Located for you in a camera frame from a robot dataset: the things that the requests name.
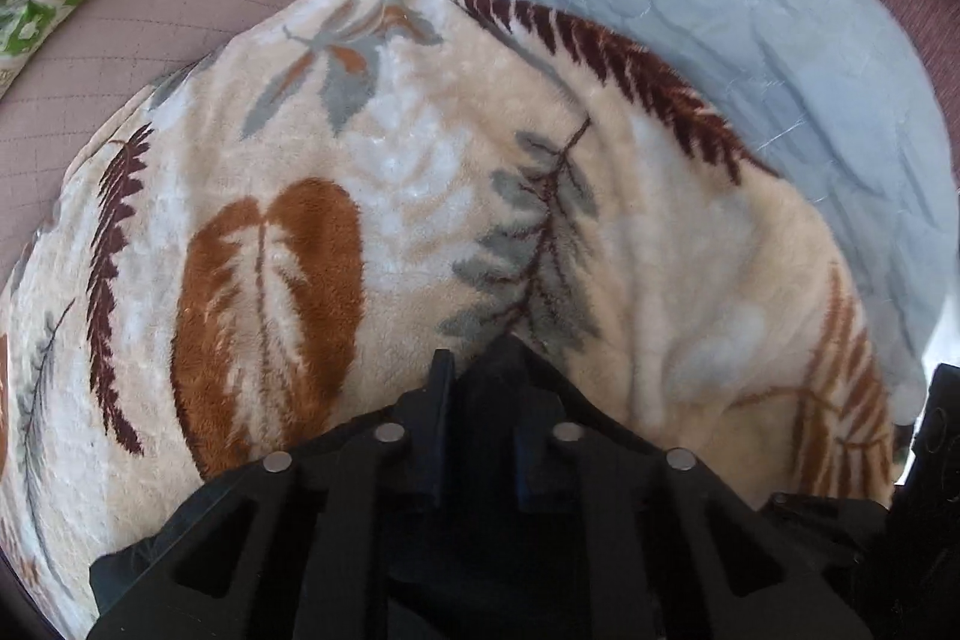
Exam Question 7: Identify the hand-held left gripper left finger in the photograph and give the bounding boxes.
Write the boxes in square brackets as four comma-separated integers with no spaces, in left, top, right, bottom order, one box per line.
[90,347,458,640]

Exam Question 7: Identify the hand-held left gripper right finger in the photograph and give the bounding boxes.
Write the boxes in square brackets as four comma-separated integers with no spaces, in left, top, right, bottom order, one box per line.
[516,411,875,640]

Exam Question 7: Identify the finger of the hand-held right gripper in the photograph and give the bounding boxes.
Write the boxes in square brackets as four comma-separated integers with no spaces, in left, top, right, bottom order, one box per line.
[761,492,895,564]

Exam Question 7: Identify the black pants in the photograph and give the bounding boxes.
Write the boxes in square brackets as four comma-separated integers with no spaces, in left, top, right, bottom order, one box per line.
[88,334,676,640]

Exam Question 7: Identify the leaf print fleece blanket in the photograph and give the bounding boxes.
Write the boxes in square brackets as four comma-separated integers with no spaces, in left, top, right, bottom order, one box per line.
[0,0,925,618]

